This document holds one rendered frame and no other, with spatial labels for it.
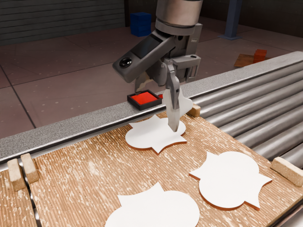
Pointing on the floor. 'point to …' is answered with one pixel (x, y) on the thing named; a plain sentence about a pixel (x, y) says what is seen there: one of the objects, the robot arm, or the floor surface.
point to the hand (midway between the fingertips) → (151, 113)
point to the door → (58, 18)
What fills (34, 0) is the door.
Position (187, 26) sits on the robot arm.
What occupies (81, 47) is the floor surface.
